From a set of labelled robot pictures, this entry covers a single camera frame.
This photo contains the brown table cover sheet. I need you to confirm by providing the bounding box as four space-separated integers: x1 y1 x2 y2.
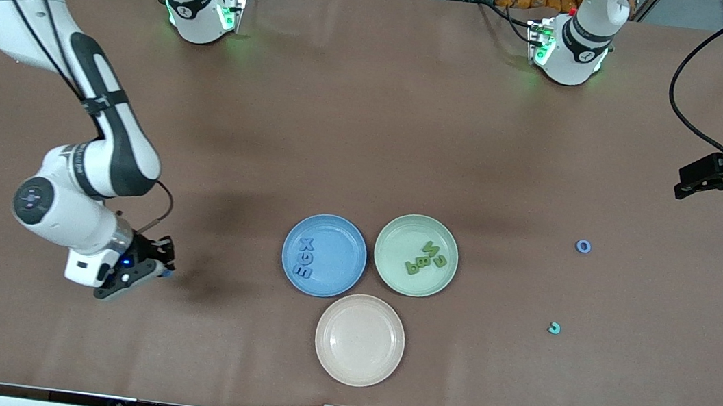
0 0 723 406

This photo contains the blue round plate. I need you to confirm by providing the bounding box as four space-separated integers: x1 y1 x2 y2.
277 209 372 303

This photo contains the green round plate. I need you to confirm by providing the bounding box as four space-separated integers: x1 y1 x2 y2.
368 210 464 303

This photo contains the beige round plate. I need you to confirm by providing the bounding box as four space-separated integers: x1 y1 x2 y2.
309 288 411 392

